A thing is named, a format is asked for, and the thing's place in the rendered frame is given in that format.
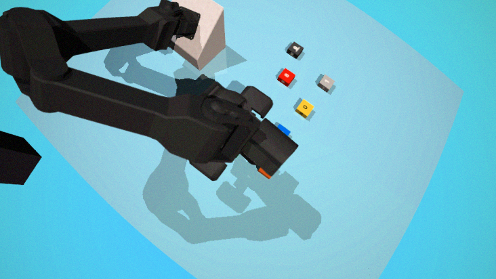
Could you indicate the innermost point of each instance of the blue block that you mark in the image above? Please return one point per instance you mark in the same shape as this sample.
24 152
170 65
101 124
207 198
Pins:
285 130

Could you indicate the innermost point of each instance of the orange block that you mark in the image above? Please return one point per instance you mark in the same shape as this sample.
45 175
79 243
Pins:
263 173

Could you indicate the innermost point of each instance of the red block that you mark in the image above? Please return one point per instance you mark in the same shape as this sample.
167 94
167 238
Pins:
286 77

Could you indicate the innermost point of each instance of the yellow block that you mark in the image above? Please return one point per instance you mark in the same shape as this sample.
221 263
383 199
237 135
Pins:
304 108

